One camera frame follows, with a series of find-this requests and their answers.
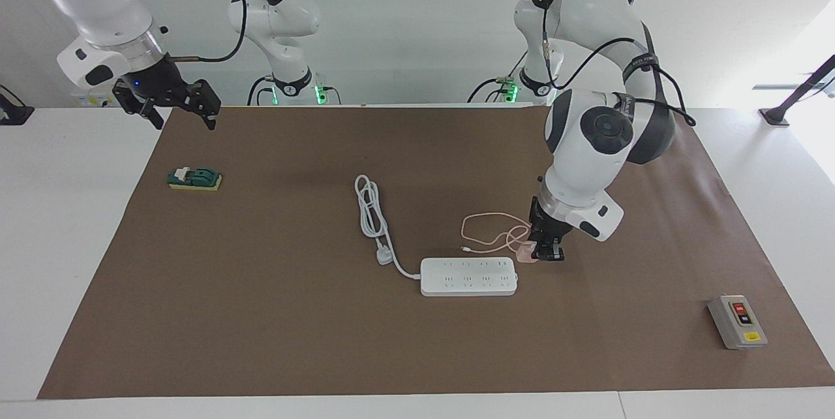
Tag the grey on-off switch box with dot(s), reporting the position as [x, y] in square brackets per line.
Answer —
[734, 331]

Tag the black clamp stand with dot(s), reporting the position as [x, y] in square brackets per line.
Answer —
[776, 117]

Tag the white power strip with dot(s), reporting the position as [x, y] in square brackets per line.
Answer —
[470, 279]

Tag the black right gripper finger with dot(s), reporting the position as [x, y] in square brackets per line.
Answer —
[134, 102]
[205, 100]

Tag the pink wall charger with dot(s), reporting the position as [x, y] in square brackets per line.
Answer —
[527, 253]

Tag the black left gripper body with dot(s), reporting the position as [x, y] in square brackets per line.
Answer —
[546, 230]

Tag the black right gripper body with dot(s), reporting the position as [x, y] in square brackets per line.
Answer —
[156, 79]

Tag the green knife switch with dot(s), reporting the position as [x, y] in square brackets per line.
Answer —
[196, 177]

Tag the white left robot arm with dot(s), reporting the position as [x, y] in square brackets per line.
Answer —
[587, 171]

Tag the brown paper table mat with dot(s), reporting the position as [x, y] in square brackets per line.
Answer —
[391, 341]

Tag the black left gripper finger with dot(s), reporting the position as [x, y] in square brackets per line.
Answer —
[558, 253]
[543, 252]

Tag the black stand base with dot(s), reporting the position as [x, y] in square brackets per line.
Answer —
[16, 115]

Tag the white box with yellow labels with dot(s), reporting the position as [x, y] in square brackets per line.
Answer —
[88, 99]

